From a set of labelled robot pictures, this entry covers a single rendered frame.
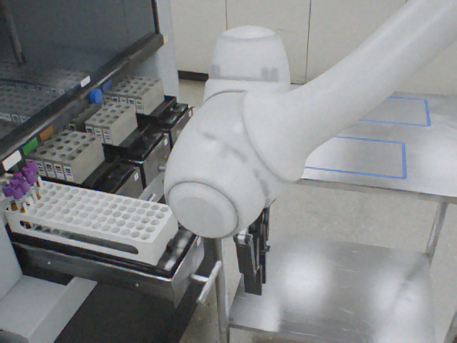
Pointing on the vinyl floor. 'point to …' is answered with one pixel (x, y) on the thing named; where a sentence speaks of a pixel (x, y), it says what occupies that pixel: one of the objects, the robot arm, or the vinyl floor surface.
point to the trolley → (282, 292)
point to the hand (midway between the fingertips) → (255, 272)
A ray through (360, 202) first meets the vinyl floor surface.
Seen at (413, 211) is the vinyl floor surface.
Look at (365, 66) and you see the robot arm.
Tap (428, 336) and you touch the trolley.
